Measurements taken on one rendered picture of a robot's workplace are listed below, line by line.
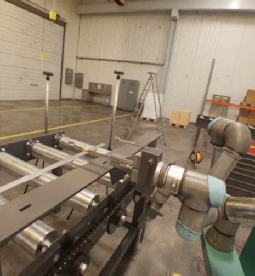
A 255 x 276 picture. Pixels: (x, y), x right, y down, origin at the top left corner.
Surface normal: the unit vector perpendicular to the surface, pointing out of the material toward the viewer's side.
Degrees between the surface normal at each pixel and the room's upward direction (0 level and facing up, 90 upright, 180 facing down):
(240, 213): 86
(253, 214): 86
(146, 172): 90
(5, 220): 0
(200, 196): 90
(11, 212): 0
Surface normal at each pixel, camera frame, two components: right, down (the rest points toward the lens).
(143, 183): -0.43, 0.18
